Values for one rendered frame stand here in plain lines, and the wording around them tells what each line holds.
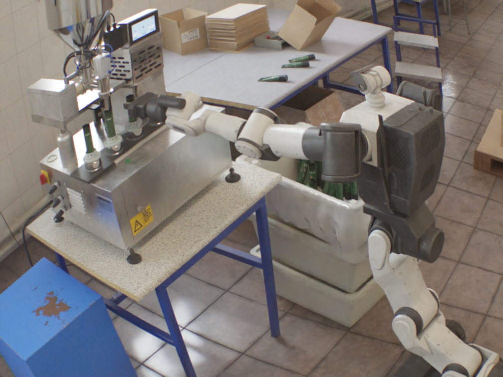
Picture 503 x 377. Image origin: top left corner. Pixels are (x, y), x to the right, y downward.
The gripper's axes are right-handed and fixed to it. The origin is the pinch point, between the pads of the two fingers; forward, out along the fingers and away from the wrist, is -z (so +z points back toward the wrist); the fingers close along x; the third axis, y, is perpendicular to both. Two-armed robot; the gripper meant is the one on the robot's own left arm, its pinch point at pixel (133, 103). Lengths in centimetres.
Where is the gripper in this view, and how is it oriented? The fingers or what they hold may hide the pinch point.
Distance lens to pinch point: 215.3
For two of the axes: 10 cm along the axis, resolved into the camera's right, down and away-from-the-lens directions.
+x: -5.8, 4.9, -6.5
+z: 8.1, 2.4, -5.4
